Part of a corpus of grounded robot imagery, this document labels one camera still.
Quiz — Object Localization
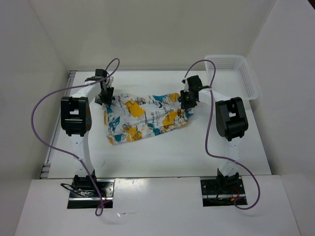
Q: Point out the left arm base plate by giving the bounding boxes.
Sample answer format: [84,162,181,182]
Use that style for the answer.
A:
[61,179,115,209]

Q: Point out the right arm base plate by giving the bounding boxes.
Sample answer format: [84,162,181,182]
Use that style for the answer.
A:
[200,177,247,207]

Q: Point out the colourful patterned shorts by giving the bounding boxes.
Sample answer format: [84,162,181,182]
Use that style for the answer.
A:
[103,93,193,145]

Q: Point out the white plastic basket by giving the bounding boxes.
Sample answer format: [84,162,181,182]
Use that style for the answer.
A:
[204,55,259,101]

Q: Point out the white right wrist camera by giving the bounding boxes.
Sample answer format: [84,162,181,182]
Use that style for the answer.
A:
[182,79,189,92]

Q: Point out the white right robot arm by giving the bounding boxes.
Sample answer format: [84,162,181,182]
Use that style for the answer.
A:
[179,75,249,193]

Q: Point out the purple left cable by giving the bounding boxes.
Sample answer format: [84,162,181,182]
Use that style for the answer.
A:
[31,58,121,217]

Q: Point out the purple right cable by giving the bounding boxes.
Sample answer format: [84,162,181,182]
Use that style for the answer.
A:
[182,60,261,209]

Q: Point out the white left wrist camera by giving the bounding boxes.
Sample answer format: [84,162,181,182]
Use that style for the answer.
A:
[105,76,114,88]

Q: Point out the purple cable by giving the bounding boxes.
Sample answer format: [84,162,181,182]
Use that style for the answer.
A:
[31,58,121,217]
[182,60,261,209]

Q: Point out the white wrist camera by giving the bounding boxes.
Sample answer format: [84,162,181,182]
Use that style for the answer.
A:
[105,76,114,88]
[182,79,189,92]

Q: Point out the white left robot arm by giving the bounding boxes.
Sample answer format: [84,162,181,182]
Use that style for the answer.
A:
[61,69,114,197]

